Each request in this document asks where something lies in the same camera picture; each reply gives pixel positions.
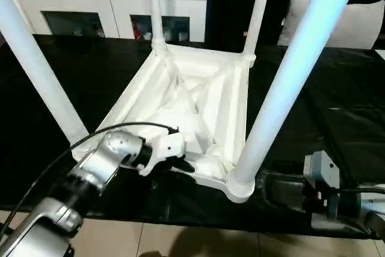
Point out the white plastic table top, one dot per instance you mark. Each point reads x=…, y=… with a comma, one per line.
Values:
x=195, y=94

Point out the white plastic table leg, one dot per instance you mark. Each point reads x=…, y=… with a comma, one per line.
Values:
x=156, y=13
x=255, y=13
x=39, y=73
x=285, y=73

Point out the brown rounded robot part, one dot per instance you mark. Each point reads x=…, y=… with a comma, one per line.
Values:
x=150, y=254

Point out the white flat board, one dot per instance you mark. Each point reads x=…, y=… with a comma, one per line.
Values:
x=380, y=51

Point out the black cabinet with yellow label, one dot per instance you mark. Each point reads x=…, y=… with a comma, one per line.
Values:
x=228, y=4

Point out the white sideboard with glass doors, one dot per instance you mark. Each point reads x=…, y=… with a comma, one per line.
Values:
x=105, y=7

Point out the light grey cushion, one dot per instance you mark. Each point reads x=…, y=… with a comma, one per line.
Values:
x=361, y=25

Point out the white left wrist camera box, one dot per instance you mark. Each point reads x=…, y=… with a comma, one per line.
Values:
x=168, y=148

